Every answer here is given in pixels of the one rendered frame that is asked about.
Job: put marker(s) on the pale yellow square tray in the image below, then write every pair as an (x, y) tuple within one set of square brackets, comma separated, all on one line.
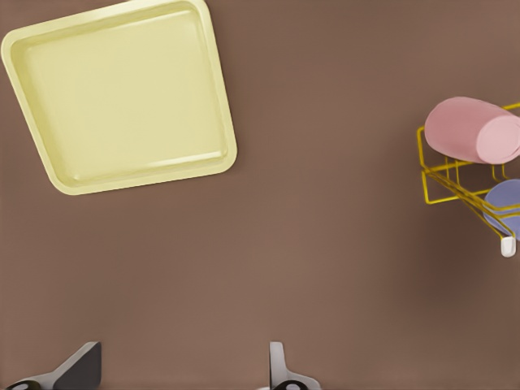
[(122, 95)]

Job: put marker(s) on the lavender blue plate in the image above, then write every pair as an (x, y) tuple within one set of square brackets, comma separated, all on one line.
[(503, 203)]

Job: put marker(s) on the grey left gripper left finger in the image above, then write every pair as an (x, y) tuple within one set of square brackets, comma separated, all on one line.
[(77, 367)]

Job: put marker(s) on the pink cup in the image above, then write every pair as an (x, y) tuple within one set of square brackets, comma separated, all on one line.
[(471, 129)]

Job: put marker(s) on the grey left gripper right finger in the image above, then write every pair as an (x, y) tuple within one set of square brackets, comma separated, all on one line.
[(277, 361)]

